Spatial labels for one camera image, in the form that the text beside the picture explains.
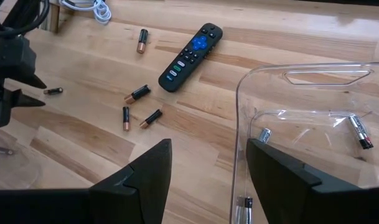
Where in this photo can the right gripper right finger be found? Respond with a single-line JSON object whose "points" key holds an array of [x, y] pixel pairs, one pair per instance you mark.
{"points": [[288, 193]]}

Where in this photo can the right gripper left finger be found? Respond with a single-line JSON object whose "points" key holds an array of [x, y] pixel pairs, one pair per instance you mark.
{"points": [[136, 199]]}

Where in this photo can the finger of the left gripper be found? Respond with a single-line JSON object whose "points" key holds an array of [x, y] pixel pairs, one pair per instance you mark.
{"points": [[21, 99], [35, 81]]}

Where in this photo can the AAA copper-top battery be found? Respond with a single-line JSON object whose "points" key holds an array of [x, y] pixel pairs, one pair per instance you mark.
{"points": [[53, 91], [126, 118], [150, 119]]}

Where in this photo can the silver black battery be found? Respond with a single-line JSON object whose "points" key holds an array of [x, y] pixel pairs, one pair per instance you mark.
{"points": [[265, 135], [244, 210], [360, 132]]}

